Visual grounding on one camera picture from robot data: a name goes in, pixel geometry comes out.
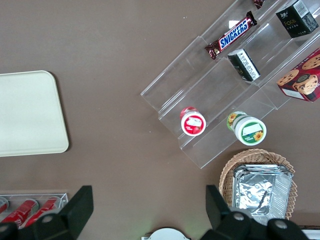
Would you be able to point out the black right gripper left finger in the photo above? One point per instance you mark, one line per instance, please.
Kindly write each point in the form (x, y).
(75, 210)

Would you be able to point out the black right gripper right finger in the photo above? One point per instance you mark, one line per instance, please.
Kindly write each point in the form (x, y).
(220, 220)

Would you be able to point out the light wicker basket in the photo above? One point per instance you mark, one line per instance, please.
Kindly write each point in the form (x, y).
(227, 175)

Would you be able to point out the beige plastic tray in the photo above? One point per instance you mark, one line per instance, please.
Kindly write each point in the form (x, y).
(30, 112)

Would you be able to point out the clear acrylic bottle rack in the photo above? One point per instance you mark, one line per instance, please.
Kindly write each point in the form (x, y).
(63, 197)

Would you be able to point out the stacked aluminium foil trays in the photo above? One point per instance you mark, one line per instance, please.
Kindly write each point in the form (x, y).
(260, 192)

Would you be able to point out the white snack bin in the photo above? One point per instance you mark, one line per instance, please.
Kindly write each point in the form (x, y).
(312, 235)

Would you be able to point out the green lid yogurt cup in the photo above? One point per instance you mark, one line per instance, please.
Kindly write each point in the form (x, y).
(250, 131)

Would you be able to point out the red lid yogurt cup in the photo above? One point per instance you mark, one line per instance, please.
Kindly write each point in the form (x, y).
(193, 125)

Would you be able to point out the clear acrylic stepped shelf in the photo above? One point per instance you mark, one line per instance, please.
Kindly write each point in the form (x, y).
(200, 82)

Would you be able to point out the small black carton box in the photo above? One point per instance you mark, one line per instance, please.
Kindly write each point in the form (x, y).
(243, 65)
(295, 21)

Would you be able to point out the red chocolate chip cookie box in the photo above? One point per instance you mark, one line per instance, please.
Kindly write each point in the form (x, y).
(303, 80)

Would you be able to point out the Snickers chocolate bar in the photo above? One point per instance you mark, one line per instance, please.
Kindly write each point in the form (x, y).
(232, 37)
(258, 3)

